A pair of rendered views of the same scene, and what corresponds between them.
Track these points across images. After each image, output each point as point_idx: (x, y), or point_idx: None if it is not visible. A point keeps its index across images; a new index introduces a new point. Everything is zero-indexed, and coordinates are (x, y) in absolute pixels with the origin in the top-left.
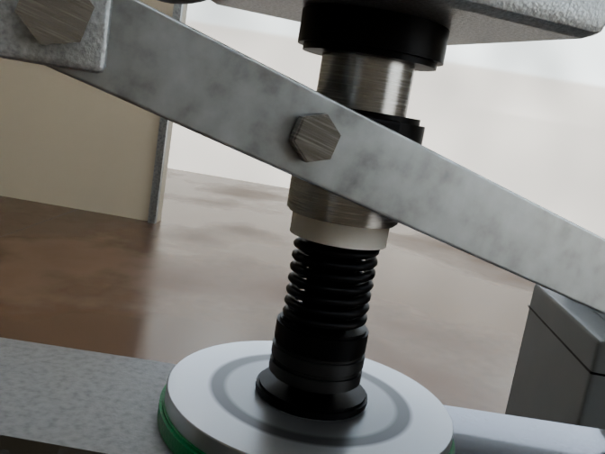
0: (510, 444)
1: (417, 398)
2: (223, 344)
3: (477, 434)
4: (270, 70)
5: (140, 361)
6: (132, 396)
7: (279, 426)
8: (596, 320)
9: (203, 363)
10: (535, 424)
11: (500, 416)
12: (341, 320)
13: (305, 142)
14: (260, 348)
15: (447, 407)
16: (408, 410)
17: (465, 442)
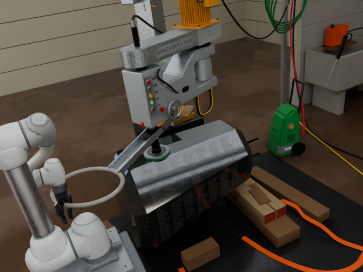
0: (139, 162)
1: (148, 155)
2: (168, 151)
3: (142, 161)
4: None
5: (176, 151)
6: (172, 148)
7: None
8: (126, 245)
9: (167, 148)
10: (137, 166)
11: (141, 165)
12: None
13: None
14: (165, 153)
15: (146, 163)
16: (148, 154)
17: (143, 160)
